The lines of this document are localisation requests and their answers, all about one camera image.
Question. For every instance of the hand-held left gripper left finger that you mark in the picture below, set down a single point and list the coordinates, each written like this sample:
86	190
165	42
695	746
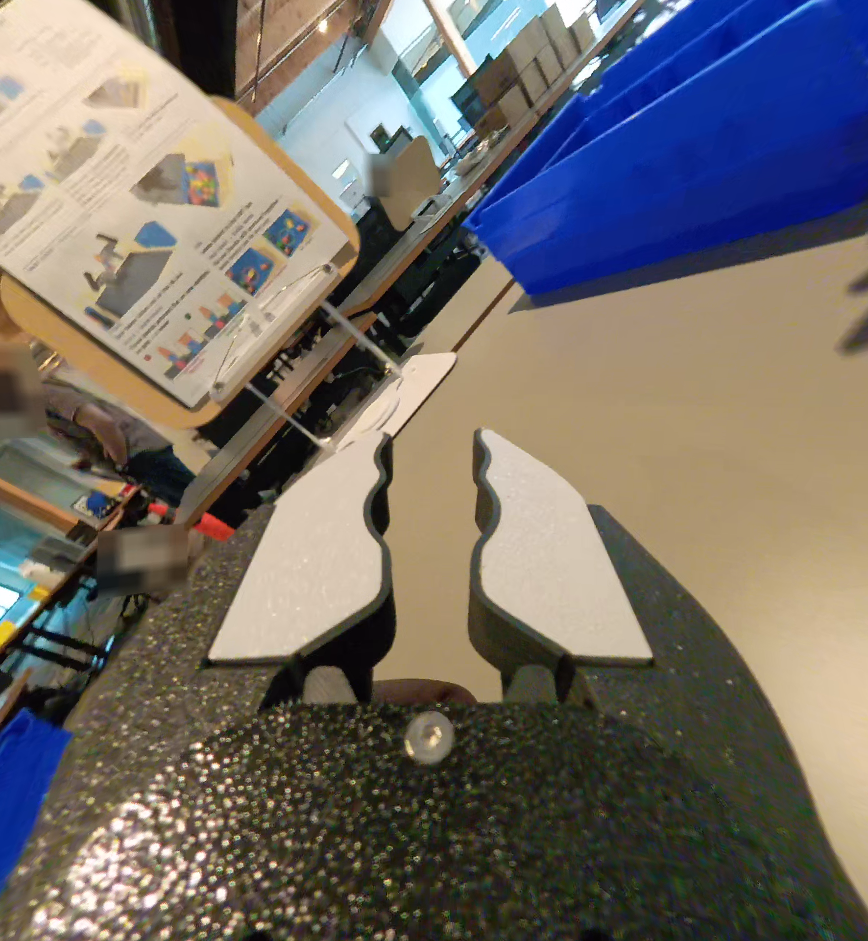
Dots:
302	573

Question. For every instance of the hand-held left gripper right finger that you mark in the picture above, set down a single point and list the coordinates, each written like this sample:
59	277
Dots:
551	566

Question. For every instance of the blue plastic bin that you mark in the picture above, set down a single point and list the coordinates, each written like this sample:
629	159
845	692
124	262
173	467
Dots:
698	169

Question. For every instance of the orange traffic cone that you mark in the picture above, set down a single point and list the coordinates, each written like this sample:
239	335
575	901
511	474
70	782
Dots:
210	526

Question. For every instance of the grey stand board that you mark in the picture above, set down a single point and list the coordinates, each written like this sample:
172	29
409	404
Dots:
419	184

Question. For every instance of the instruction sheet board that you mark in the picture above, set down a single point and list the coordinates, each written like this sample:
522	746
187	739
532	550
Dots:
111	184

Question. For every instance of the stack of cardboard boxes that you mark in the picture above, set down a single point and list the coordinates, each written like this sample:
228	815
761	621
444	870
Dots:
522	66

